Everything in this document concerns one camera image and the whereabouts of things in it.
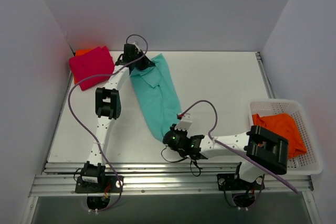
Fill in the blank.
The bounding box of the folded orange t shirt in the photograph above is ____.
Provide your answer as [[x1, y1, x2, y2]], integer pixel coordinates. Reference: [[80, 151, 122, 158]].
[[69, 49, 95, 84]]

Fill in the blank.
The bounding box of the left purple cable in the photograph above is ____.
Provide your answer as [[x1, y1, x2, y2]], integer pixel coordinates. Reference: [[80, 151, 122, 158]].
[[67, 34, 149, 212]]

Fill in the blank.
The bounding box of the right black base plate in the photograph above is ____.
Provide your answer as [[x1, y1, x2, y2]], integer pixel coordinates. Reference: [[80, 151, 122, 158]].
[[216, 173, 265, 191]]

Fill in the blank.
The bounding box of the folded magenta t shirt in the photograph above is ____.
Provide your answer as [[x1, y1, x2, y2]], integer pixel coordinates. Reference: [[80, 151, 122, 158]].
[[69, 46, 115, 84]]

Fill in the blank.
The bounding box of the orange t shirt in basket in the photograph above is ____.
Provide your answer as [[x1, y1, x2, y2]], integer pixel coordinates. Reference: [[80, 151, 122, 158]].
[[252, 113, 307, 159]]

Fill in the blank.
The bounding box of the black thin cable loop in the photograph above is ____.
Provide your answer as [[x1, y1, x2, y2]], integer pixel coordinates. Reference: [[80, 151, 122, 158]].
[[160, 146, 202, 177]]

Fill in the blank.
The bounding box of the aluminium rail frame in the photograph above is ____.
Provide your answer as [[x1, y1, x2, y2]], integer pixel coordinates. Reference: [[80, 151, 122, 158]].
[[28, 162, 314, 197]]

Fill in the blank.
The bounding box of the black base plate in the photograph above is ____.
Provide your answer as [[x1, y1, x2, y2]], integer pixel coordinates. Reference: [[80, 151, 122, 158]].
[[216, 173, 265, 191], [75, 175, 123, 194]]

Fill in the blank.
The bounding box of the purple cable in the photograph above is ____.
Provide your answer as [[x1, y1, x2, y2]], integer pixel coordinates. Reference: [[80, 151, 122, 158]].
[[181, 99, 299, 195], [67, 34, 149, 212]]

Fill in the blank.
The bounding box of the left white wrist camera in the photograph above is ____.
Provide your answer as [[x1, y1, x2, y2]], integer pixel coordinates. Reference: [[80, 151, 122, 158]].
[[132, 41, 141, 51]]

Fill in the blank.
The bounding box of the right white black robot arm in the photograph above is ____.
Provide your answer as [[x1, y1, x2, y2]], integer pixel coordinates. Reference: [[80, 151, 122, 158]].
[[163, 125, 289, 189]]

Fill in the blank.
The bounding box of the white plastic basket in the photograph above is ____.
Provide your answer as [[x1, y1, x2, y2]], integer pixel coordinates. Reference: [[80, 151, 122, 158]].
[[247, 99, 323, 175]]

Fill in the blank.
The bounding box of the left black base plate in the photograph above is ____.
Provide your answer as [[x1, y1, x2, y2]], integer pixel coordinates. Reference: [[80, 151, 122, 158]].
[[75, 175, 123, 194]]

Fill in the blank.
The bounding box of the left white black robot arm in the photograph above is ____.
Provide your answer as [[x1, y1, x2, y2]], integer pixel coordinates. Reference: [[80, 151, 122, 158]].
[[80, 42, 154, 192]]

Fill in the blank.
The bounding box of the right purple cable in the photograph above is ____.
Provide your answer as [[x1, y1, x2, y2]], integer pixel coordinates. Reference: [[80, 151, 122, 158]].
[[181, 99, 299, 195]]

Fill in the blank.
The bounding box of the teal t shirt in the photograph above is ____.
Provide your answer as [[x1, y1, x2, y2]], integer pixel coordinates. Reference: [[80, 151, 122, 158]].
[[130, 54, 182, 142]]

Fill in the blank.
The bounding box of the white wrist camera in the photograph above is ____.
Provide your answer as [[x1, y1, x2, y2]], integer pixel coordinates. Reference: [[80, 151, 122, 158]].
[[174, 113, 193, 132], [132, 41, 141, 51]]

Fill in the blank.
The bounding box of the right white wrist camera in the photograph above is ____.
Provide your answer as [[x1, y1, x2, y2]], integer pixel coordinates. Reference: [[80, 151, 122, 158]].
[[174, 113, 193, 132]]

